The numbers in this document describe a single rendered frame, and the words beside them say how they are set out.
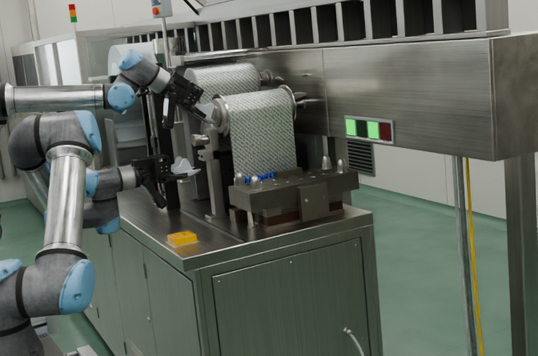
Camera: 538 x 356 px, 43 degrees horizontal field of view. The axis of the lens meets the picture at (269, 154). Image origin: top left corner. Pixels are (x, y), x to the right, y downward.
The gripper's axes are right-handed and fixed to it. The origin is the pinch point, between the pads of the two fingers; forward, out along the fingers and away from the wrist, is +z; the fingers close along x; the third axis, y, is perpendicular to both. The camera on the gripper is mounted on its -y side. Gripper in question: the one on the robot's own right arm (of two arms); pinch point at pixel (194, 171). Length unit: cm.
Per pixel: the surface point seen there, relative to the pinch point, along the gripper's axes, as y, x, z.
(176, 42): 42, 71, 25
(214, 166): -0.8, 7.9, 10.1
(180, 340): -52, -5, -13
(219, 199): -12.6, 7.9, 10.7
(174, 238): -16.6, -12.3, -13.5
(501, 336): -109, 21, 150
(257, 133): 9.1, -0.2, 23.6
